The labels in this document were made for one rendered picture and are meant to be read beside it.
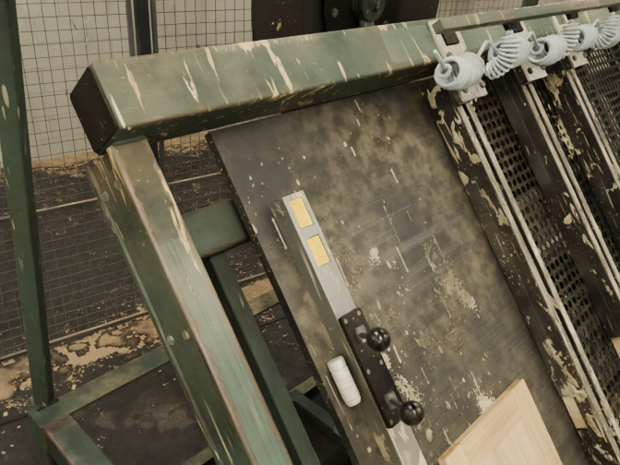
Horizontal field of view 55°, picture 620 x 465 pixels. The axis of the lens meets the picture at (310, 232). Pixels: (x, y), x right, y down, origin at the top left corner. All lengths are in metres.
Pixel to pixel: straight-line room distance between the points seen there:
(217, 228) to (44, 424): 1.00
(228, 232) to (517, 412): 0.72
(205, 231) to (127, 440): 1.94
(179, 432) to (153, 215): 2.05
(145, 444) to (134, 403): 0.26
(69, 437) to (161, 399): 1.24
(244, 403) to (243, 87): 0.47
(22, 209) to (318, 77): 0.68
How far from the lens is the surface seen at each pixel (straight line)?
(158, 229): 0.84
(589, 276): 1.71
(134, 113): 0.84
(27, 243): 1.42
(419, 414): 0.92
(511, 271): 1.42
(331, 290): 0.99
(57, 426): 1.82
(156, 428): 2.85
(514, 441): 1.33
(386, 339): 0.89
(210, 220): 0.99
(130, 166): 0.86
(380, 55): 1.20
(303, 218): 0.99
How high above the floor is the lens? 2.05
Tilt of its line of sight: 28 degrees down
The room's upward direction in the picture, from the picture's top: 4 degrees clockwise
